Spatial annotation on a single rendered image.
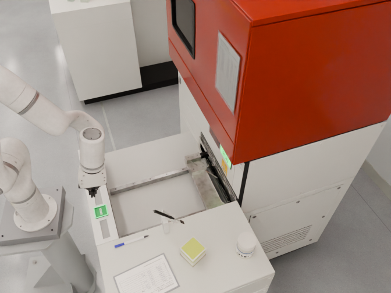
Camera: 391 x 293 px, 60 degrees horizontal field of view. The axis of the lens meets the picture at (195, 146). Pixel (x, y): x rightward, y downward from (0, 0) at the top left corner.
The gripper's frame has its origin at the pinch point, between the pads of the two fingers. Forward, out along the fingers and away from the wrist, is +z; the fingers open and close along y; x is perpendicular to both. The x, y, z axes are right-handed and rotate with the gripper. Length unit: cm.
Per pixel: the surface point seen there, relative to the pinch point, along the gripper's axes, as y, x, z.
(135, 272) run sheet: -10.9, 31.3, 12.8
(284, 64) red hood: -54, 15, -66
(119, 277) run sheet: -4.8, 31.2, 14.1
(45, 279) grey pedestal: 26, -21, 108
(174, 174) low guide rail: -43, -17, 18
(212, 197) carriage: -54, 5, 13
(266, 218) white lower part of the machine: -85, 15, 25
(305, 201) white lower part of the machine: -105, 15, 17
